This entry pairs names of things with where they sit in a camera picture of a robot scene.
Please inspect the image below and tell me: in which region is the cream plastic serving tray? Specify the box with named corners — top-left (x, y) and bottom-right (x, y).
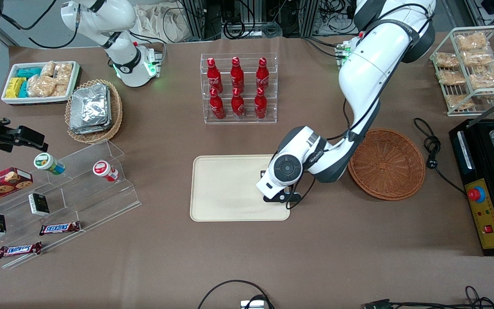
top-left (190, 154), bottom-right (291, 222)

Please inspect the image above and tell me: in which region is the oval wicker basket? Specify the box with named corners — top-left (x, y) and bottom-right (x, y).
top-left (65, 79), bottom-right (124, 144)

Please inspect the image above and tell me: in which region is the round brown wicker basket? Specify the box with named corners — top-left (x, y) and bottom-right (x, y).
top-left (348, 128), bottom-right (426, 201)

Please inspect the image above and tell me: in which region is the green lid yogurt cup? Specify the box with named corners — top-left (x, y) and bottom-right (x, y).
top-left (33, 152), bottom-right (66, 176)

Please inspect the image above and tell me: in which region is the yellow snack pack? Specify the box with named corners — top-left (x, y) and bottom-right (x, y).
top-left (5, 77), bottom-right (27, 99)

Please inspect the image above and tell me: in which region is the stack of foil containers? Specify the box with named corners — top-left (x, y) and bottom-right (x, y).
top-left (69, 83), bottom-right (112, 135)

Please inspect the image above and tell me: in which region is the white rectangular bin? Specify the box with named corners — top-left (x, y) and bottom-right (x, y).
top-left (1, 61), bottom-right (81, 106)

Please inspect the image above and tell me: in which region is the red lid yogurt cup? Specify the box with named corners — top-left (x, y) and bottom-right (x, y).
top-left (92, 160), bottom-right (119, 182)

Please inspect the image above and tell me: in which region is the clear acrylic bottle rack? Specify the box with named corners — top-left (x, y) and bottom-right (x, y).
top-left (200, 53), bottom-right (278, 125)

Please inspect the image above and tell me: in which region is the clear acrylic stepped shelf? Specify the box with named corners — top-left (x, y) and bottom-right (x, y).
top-left (0, 139), bottom-right (142, 270)

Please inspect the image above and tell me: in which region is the snickers chocolate bar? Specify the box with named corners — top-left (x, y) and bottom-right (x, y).
top-left (0, 242), bottom-right (43, 259)
top-left (39, 221), bottom-right (81, 236)

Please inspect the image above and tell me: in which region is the red cola bottle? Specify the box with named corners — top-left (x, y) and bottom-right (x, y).
top-left (253, 87), bottom-right (268, 120)
top-left (209, 88), bottom-right (226, 120)
top-left (206, 58), bottom-right (223, 93)
top-left (231, 87), bottom-right (246, 118)
top-left (256, 57), bottom-right (271, 90)
top-left (230, 57), bottom-right (245, 91)

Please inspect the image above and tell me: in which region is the beige cloth bag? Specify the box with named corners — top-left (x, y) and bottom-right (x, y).
top-left (136, 3), bottom-right (183, 43)

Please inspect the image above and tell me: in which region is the bagged crispy snack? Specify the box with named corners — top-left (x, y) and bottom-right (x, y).
top-left (437, 70), bottom-right (467, 86)
top-left (456, 32), bottom-right (488, 52)
top-left (445, 94), bottom-right (475, 110)
top-left (469, 64), bottom-right (494, 89)
top-left (434, 51), bottom-right (460, 70)
top-left (460, 49), bottom-right (494, 66)

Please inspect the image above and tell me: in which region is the black sealing machine yellow panel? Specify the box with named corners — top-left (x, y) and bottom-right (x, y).
top-left (449, 118), bottom-right (494, 257)

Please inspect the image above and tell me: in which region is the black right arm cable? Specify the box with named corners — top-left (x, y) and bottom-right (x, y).
top-left (0, 0), bottom-right (82, 48)

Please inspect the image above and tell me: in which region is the black looped cable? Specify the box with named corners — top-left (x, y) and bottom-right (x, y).
top-left (197, 280), bottom-right (276, 309)

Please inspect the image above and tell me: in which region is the black cable with connector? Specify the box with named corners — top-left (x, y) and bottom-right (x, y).
top-left (363, 285), bottom-right (494, 309)

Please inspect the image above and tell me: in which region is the black power cable with plug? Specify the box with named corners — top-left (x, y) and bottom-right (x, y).
top-left (413, 117), bottom-right (466, 196)

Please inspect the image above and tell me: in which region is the white wire rack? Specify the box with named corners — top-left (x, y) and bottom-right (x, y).
top-left (429, 25), bottom-right (494, 117)

